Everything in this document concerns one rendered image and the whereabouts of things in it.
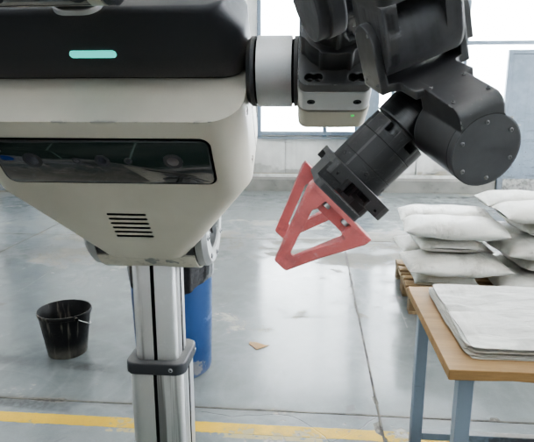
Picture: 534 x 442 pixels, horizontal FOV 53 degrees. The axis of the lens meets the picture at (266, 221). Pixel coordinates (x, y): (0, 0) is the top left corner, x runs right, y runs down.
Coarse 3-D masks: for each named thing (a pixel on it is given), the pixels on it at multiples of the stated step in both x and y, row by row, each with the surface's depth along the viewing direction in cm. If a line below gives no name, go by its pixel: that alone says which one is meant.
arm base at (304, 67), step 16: (304, 32) 60; (304, 48) 62; (320, 48) 59; (336, 48) 59; (352, 48) 59; (304, 64) 62; (320, 64) 61; (336, 64) 61; (352, 64) 61; (304, 80) 62; (320, 80) 63; (336, 80) 61; (352, 80) 63
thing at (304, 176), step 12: (300, 168) 56; (300, 180) 54; (300, 192) 55; (360, 192) 50; (288, 204) 55; (360, 204) 50; (288, 216) 55; (312, 216) 55; (324, 216) 55; (360, 216) 50; (276, 228) 55
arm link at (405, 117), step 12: (396, 96) 46; (408, 96) 45; (384, 108) 47; (396, 108) 46; (408, 108) 45; (420, 108) 45; (396, 120) 45; (408, 120) 45; (396, 132) 46; (408, 132) 46; (408, 144) 47
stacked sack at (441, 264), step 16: (400, 256) 382; (416, 256) 361; (432, 256) 357; (448, 256) 354; (464, 256) 355; (480, 256) 356; (416, 272) 345; (432, 272) 344; (448, 272) 343; (464, 272) 342; (480, 272) 342; (496, 272) 341; (512, 272) 341
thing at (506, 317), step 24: (456, 288) 181; (480, 288) 182; (504, 288) 181; (528, 288) 181; (456, 312) 160; (480, 312) 160; (504, 312) 160; (528, 312) 161; (480, 336) 144; (504, 336) 144; (528, 336) 145
